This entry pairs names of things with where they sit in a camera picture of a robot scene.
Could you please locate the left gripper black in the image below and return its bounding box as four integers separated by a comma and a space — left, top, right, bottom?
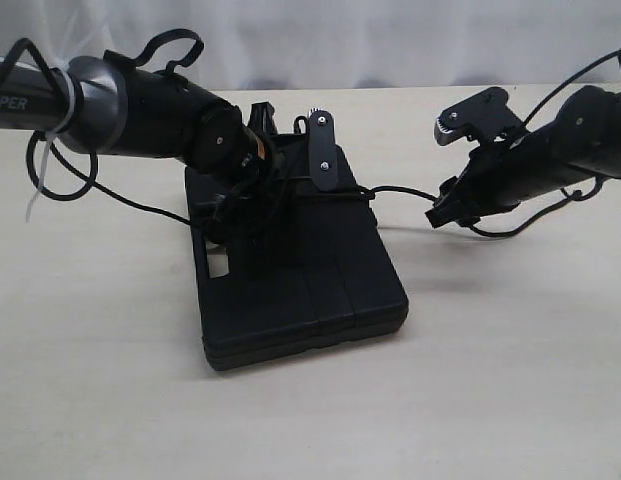
194, 102, 309, 276

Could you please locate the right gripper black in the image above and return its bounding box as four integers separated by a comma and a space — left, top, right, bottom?
425, 142, 530, 229

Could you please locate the black plastic carrying case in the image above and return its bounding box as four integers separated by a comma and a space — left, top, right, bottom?
184, 132, 410, 374

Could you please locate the black cord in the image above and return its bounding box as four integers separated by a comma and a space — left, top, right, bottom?
97, 177, 606, 239

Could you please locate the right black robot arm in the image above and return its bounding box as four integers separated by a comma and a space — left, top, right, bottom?
426, 85, 621, 228

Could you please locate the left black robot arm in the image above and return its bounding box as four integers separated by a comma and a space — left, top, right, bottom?
0, 38, 295, 273

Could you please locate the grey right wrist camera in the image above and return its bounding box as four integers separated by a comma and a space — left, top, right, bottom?
434, 86, 522, 146

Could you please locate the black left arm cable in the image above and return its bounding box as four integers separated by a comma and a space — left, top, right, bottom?
0, 29, 206, 202

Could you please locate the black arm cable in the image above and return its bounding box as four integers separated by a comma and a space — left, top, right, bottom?
0, 29, 206, 202
519, 42, 621, 201

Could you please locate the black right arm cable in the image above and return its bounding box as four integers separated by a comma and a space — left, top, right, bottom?
519, 42, 621, 201

